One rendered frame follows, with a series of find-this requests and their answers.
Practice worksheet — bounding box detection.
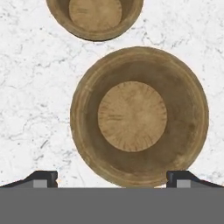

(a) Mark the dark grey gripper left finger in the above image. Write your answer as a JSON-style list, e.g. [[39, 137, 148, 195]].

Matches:
[[0, 170, 59, 189]]

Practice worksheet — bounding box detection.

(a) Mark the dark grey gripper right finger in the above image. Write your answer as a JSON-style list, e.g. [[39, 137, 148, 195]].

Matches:
[[165, 170, 224, 189]]

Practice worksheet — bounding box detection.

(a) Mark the large brown wooden bowl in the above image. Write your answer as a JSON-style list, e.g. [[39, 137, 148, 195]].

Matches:
[[69, 45, 210, 188]]

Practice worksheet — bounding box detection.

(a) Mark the small brown wooden bowl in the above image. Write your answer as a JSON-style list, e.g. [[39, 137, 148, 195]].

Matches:
[[45, 0, 144, 42]]

